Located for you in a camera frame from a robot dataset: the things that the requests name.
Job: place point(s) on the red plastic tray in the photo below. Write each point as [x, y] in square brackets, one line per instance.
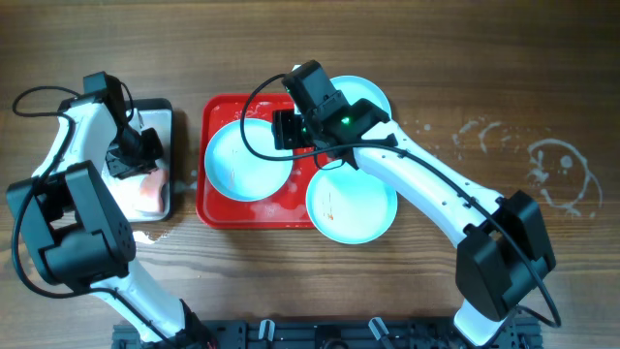
[285, 209]

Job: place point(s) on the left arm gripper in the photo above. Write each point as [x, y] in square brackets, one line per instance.
[122, 164]

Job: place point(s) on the black soap water tray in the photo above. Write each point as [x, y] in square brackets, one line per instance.
[142, 114]

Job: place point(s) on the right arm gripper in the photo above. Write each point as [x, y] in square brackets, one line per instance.
[283, 129]

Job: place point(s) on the pink sponge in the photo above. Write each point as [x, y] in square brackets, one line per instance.
[152, 185]

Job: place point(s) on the light blue plate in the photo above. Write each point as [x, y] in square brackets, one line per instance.
[348, 205]
[238, 174]
[363, 89]

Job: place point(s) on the light blue plate bottom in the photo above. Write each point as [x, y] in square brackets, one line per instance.
[348, 205]

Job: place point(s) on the light blue plate top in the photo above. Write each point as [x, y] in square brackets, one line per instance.
[363, 89]

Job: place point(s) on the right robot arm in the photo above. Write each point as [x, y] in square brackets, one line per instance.
[503, 250]

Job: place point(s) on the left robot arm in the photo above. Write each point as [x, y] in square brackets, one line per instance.
[71, 238]

